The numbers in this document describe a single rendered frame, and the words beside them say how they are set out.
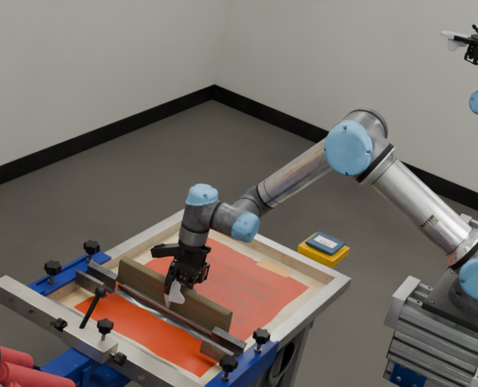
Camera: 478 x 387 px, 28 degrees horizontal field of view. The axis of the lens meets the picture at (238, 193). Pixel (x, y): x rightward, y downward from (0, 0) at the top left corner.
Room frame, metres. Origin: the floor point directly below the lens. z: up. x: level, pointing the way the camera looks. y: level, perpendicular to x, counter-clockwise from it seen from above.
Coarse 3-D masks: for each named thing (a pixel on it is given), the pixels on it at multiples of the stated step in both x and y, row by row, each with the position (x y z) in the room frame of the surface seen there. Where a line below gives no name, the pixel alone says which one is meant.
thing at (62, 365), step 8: (64, 352) 1.81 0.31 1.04; (72, 352) 1.81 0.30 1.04; (80, 352) 1.82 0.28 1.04; (56, 360) 1.77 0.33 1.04; (64, 360) 1.78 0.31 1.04; (72, 360) 1.79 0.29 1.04; (80, 360) 1.79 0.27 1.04; (88, 360) 1.80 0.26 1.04; (40, 368) 1.74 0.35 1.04; (48, 368) 1.74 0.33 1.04; (56, 368) 1.75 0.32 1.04; (64, 368) 1.75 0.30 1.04; (72, 368) 1.76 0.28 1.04; (80, 368) 1.77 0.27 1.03; (96, 368) 1.83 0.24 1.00; (64, 376) 1.73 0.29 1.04; (72, 376) 1.75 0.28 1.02; (80, 376) 1.78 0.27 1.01
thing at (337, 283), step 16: (160, 224) 2.60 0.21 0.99; (176, 224) 2.63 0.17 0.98; (128, 240) 2.46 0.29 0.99; (144, 240) 2.48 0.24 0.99; (160, 240) 2.56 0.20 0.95; (256, 240) 2.63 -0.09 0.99; (112, 256) 2.35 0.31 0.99; (128, 256) 2.41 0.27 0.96; (272, 256) 2.61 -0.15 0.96; (288, 256) 2.58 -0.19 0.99; (304, 256) 2.59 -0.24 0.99; (304, 272) 2.56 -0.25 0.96; (320, 272) 2.53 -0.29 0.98; (336, 272) 2.54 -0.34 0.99; (64, 288) 2.16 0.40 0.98; (336, 288) 2.45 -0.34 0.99; (304, 304) 2.33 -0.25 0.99; (320, 304) 2.34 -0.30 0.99; (288, 320) 2.23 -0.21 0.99; (304, 320) 2.25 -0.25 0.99; (272, 336) 2.13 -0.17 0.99; (288, 336) 2.17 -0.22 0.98; (144, 352) 1.94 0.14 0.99
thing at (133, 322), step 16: (208, 240) 2.63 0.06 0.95; (224, 256) 2.55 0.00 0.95; (240, 256) 2.57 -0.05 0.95; (160, 272) 2.39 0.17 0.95; (80, 304) 2.14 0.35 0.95; (112, 304) 2.17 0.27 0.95; (128, 304) 2.19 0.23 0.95; (96, 320) 2.08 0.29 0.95; (112, 320) 2.10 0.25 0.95; (128, 320) 2.12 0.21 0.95; (144, 320) 2.13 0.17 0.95; (160, 320) 2.15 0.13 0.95; (128, 336) 2.05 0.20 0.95
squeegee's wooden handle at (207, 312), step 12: (120, 264) 2.24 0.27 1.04; (132, 264) 2.23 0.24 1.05; (120, 276) 2.24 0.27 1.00; (132, 276) 2.23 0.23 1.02; (144, 276) 2.21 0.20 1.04; (156, 276) 2.20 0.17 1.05; (144, 288) 2.21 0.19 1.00; (156, 288) 2.19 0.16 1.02; (180, 288) 2.17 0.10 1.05; (192, 300) 2.14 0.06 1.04; (204, 300) 2.14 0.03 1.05; (180, 312) 2.15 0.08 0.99; (192, 312) 2.14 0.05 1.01; (204, 312) 2.12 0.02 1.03; (216, 312) 2.10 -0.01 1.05; (228, 312) 2.11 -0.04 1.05; (204, 324) 2.12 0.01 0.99; (216, 324) 2.10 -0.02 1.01; (228, 324) 2.11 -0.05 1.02
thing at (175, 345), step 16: (256, 272) 2.51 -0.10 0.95; (272, 272) 2.53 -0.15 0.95; (288, 288) 2.45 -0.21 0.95; (304, 288) 2.47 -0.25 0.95; (272, 304) 2.35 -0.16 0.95; (256, 320) 2.25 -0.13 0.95; (144, 336) 2.06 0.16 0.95; (160, 336) 2.08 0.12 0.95; (176, 336) 2.09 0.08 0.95; (192, 336) 2.11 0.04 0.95; (240, 336) 2.16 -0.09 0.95; (160, 352) 2.01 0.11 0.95; (176, 352) 2.02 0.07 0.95; (192, 352) 2.04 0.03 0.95; (192, 368) 1.97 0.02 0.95; (208, 368) 1.99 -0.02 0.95
